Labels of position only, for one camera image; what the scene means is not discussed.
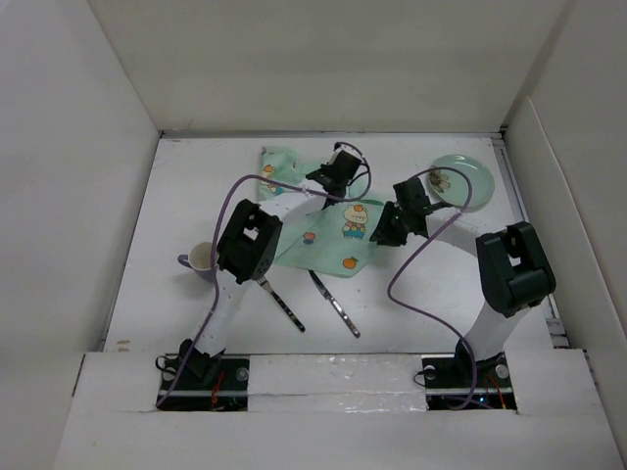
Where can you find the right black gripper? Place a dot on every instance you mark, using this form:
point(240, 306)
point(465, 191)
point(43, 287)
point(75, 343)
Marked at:
point(383, 233)

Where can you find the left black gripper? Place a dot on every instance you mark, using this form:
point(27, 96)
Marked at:
point(322, 166)

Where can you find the green cartoon print cloth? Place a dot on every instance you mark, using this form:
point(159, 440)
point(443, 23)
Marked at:
point(332, 241)

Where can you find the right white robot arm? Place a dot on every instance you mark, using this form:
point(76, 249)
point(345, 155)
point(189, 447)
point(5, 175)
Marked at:
point(514, 271)

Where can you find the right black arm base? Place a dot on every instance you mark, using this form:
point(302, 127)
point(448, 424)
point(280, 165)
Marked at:
point(451, 382)

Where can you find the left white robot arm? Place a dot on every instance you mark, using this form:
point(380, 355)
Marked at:
point(245, 245)

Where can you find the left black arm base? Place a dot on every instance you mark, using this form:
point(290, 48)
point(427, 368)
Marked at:
point(203, 383)

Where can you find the pale green glass plate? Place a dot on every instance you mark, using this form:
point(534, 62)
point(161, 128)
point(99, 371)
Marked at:
point(453, 175)

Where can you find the purple mug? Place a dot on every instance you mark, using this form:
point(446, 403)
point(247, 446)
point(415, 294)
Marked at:
point(199, 260)

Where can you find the silver knife dark handle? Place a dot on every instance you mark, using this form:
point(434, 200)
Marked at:
point(335, 305)

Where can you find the silver fork dark handle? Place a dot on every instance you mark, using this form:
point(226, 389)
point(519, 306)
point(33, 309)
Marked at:
point(264, 284)

